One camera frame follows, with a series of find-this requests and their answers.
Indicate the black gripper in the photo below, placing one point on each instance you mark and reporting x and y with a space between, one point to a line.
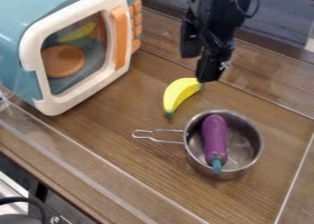
208 34

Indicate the yellow toy banana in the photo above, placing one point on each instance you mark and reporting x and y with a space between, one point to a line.
178 92

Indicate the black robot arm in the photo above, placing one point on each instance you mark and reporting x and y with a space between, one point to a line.
246 9

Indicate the purple toy eggplant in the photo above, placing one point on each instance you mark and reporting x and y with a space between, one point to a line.
214 137

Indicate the blue toy microwave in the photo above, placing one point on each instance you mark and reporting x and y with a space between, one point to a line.
65 48

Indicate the clear acrylic front barrier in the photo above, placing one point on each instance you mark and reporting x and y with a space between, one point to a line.
106 193

